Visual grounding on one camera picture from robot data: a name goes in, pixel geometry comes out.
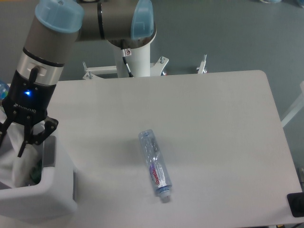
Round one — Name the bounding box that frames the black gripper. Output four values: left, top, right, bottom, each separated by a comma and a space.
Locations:
0, 69, 59, 158

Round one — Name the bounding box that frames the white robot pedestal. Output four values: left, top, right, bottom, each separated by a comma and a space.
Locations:
82, 28, 209, 80

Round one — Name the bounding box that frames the white trash can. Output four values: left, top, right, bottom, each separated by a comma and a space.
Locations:
0, 132, 77, 220

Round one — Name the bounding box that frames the white frame at right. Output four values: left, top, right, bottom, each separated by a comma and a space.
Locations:
281, 81, 304, 127

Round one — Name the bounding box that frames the blue labelled drink bottle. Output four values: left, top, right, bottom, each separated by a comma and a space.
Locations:
0, 80, 10, 106

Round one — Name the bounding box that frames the clear crushed plastic bottle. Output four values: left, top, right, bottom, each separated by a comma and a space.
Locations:
138, 129, 172, 203

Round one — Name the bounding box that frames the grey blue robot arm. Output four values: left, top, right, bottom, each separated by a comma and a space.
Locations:
0, 0, 154, 157

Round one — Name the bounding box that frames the black cable on pedestal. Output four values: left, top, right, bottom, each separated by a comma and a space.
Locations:
120, 40, 135, 78

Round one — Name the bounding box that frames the black device at table edge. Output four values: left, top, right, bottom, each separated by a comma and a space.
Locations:
287, 192, 304, 218

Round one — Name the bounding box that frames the white paper carton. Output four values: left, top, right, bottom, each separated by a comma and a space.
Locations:
0, 123, 41, 188

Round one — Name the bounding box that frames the green trash in bin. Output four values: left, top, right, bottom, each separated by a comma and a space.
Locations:
30, 159, 42, 184

